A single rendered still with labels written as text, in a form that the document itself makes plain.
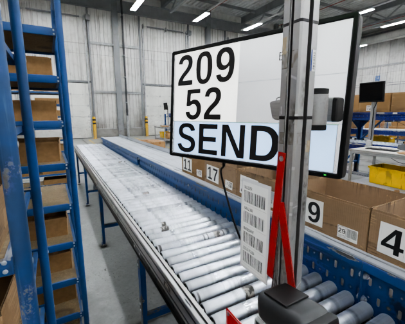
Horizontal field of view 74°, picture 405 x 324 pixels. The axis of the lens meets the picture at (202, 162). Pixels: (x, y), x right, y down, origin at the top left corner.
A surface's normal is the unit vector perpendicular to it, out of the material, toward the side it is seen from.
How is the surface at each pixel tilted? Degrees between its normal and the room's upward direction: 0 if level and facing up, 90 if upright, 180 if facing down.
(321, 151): 86
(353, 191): 90
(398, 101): 89
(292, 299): 8
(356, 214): 90
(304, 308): 8
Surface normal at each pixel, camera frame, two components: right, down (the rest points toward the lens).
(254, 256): -0.88, 0.09
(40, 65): 0.47, 0.15
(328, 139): -0.66, 0.07
